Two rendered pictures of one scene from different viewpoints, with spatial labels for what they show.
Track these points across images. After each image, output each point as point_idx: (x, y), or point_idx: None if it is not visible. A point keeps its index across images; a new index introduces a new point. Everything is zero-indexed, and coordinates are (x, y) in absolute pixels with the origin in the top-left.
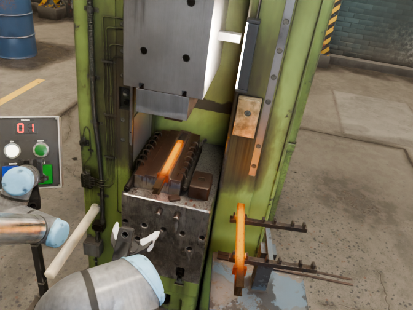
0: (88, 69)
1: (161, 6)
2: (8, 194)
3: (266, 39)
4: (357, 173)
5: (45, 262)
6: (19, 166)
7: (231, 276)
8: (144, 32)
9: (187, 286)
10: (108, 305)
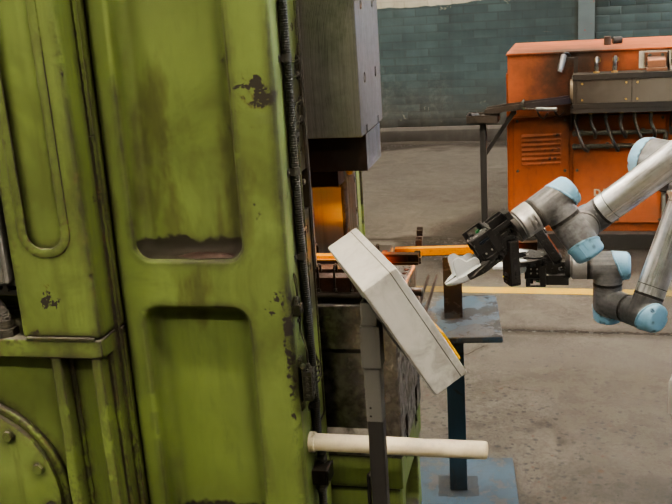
0: (287, 162)
1: (365, 14)
2: (577, 204)
3: None
4: None
5: None
6: (536, 195)
7: (447, 327)
8: (363, 51)
9: (418, 415)
10: None
